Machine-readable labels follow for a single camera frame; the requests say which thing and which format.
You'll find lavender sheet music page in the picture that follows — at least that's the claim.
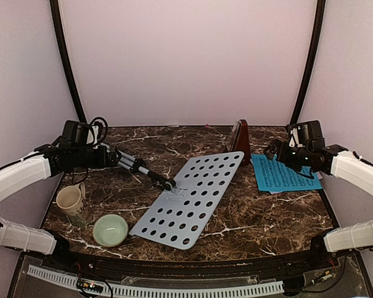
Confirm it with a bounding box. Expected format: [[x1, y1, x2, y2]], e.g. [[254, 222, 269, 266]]
[[269, 173, 323, 194]]

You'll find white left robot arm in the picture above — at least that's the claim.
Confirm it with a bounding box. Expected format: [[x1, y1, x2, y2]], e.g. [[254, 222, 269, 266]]
[[0, 145, 122, 271]]

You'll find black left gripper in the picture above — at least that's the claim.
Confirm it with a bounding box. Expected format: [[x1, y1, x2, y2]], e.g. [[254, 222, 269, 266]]
[[73, 145, 121, 168]]

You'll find blue sheet music page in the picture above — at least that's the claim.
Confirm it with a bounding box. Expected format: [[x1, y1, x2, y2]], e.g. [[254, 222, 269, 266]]
[[251, 154, 322, 192]]

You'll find cream ceramic mug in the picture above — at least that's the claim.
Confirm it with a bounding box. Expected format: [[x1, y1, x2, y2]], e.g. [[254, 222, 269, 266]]
[[55, 183, 92, 227]]

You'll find light green ceramic bowl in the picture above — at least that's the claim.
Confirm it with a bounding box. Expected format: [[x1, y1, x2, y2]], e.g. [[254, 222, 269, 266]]
[[93, 214, 129, 247]]

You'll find white slotted cable duct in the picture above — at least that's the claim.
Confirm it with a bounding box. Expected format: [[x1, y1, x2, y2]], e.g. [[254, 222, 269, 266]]
[[27, 265, 284, 297]]

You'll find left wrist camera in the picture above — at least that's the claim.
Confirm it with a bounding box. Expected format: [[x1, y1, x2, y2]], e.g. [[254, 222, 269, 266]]
[[62, 120, 100, 147]]

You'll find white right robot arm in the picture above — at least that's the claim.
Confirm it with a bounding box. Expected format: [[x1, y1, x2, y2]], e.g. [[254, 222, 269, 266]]
[[264, 138, 373, 269]]

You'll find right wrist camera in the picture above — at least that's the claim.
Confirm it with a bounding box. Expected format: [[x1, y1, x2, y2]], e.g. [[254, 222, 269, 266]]
[[287, 120, 325, 151]]

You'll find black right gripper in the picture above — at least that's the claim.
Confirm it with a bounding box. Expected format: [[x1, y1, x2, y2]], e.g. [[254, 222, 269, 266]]
[[265, 138, 312, 172]]

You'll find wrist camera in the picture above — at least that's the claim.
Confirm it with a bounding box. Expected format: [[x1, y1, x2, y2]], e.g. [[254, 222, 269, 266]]
[[287, 120, 325, 151], [62, 120, 100, 147]]

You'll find red-brown wooden metronome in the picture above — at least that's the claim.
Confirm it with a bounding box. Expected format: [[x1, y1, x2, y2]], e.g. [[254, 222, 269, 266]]
[[224, 119, 251, 166]]

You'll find grey perforated music stand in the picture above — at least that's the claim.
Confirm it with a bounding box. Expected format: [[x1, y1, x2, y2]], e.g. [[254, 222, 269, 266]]
[[129, 151, 244, 250]]

